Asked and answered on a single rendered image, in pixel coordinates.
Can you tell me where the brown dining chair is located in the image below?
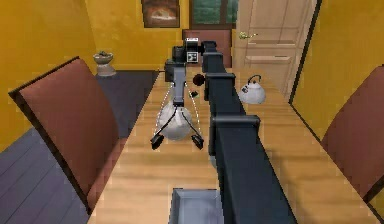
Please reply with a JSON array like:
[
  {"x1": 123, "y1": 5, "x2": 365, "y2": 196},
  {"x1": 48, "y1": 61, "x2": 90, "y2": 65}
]
[
  {"x1": 7, "y1": 55, "x2": 129, "y2": 215},
  {"x1": 181, "y1": 28, "x2": 233, "y2": 70},
  {"x1": 319, "y1": 64, "x2": 384, "y2": 205}
]

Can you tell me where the dark red apple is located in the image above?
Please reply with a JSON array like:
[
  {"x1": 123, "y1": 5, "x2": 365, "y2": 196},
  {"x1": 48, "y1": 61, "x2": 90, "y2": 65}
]
[{"x1": 192, "y1": 73, "x2": 206, "y2": 87}]

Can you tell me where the white round vase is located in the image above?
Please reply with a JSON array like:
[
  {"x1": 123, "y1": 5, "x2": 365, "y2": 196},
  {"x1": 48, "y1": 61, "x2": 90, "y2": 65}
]
[{"x1": 156, "y1": 99, "x2": 195, "y2": 141}]

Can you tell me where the white kettle black handle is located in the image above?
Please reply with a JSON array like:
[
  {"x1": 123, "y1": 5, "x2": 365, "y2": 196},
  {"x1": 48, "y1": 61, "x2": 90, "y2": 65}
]
[{"x1": 237, "y1": 74, "x2": 267, "y2": 105}]

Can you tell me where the grey pot house plant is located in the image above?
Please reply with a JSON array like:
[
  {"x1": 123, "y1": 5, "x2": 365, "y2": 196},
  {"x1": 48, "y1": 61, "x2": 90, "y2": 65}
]
[{"x1": 92, "y1": 50, "x2": 117, "y2": 78}]

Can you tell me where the brass door handle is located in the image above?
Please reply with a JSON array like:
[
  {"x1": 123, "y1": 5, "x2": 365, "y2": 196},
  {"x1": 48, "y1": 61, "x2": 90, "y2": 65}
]
[{"x1": 237, "y1": 31, "x2": 259, "y2": 41}]

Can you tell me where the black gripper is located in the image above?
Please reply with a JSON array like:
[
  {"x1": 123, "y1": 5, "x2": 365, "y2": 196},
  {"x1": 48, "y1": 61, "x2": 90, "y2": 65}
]
[{"x1": 149, "y1": 45, "x2": 205, "y2": 151}]

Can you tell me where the brown framed picture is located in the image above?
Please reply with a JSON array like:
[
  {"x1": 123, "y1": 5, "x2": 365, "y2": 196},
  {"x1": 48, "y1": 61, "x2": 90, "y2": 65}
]
[{"x1": 140, "y1": 0, "x2": 181, "y2": 29}]

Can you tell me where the long wooden dining table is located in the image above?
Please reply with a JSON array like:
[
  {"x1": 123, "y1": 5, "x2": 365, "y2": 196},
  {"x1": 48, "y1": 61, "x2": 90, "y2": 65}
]
[{"x1": 86, "y1": 65, "x2": 382, "y2": 224}]

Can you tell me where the grey metal tray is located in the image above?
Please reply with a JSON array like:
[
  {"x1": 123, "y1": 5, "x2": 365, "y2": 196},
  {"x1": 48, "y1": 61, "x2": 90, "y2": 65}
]
[{"x1": 167, "y1": 187, "x2": 225, "y2": 224}]

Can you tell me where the dark framed window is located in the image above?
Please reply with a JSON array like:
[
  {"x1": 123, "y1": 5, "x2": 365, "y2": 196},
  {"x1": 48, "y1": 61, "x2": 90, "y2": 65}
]
[{"x1": 188, "y1": 0, "x2": 240, "y2": 30}]

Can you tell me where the beige panelled room door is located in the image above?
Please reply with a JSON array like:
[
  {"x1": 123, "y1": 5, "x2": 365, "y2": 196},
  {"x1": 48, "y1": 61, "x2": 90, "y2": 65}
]
[{"x1": 232, "y1": 0, "x2": 318, "y2": 100}]

